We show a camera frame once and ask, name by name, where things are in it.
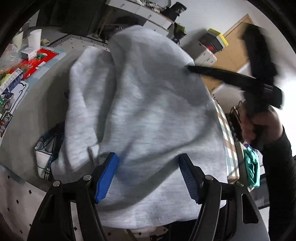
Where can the person's right forearm black sleeve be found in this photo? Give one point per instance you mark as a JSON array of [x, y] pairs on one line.
[[279, 165]]

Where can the person's right hand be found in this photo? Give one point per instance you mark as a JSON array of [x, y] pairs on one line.
[[269, 119]]

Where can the wooden door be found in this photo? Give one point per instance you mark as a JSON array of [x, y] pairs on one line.
[[233, 57]]

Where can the checkered bed cover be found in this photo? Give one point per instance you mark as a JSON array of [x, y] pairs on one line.
[[229, 146]]

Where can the red flat box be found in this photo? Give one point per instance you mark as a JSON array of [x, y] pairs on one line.
[[29, 67]]

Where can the teal garment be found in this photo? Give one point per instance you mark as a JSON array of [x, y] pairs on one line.
[[252, 167]]

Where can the yellow lid shoe box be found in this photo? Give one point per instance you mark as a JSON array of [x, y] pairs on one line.
[[219, 36]]

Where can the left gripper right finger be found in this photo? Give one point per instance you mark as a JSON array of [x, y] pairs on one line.
[[227, 212]]

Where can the wooden shoe rack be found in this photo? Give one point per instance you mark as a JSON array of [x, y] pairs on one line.
[[234, 122]]

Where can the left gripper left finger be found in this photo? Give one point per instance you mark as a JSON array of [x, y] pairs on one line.
[[53, 220]]

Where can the light grey hoodie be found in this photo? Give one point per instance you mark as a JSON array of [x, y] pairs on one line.
[[139, 101]]

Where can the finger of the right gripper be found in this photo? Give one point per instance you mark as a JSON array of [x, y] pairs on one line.
[[228, 77]]

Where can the flower bouquet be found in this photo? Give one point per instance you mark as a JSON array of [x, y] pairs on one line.
[[178, 33]]

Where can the blue plaid cloth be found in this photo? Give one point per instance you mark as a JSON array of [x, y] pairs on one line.
[[47, 150]]

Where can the white paper cup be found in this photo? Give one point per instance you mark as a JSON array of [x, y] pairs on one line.
[[34, 39]]

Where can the white drawer desk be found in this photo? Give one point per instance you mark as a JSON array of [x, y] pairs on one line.
[[154, 21]]

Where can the black shoe box stack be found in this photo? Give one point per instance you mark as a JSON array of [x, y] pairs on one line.
[[211, 43]]

